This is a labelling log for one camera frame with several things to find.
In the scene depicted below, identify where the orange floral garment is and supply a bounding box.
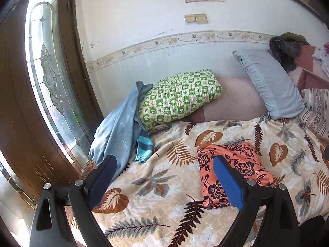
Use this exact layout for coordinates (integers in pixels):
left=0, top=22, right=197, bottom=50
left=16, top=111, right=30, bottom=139
left=197, top=142, right=273, bottom=210

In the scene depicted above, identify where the beige wall switch plate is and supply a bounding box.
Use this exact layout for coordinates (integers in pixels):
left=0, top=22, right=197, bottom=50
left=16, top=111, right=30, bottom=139
left=184, top=13, right=208, bottom=24

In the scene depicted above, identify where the dark furry item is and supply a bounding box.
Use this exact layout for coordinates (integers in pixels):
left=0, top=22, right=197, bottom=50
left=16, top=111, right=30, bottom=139
left=269, top=32, right=309, bottom=73

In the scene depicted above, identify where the light blue pillow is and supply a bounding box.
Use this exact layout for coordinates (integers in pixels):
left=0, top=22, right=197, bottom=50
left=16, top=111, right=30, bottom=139
left=233, top=49, right=306, bottom=120

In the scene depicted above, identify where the teal navy striped garment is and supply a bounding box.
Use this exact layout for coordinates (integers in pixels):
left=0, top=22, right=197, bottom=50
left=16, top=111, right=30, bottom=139
left=134, top=129, right=154, bottom=163

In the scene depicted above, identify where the green white patterned pillow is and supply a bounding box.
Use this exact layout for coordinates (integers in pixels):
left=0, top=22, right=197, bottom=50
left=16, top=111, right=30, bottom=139
left=138, top=69, right=222, bottom=131

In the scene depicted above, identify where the cream leaf-print blanket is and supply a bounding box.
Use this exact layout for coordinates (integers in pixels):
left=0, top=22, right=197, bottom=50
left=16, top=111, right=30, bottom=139
left=93, top=117, right=328, bottom=246

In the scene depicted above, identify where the light blue sweater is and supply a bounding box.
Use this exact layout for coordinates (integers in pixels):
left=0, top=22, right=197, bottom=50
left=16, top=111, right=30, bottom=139
left=89, top=81, right=153, bottom=180

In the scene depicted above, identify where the mauve bed sheet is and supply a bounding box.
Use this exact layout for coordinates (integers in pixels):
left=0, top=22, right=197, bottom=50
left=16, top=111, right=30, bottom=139
left=188, top=78, right=268, bottom=123

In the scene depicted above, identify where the striped beige bedding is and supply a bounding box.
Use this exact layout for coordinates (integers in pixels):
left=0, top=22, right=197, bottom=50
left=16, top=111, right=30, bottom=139
left=299, top=89, right=328, bottom=146

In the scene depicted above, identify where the wooden door with glass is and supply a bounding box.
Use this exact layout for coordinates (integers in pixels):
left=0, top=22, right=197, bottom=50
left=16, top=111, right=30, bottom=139
left=1, top=0, right=103, bottom=198

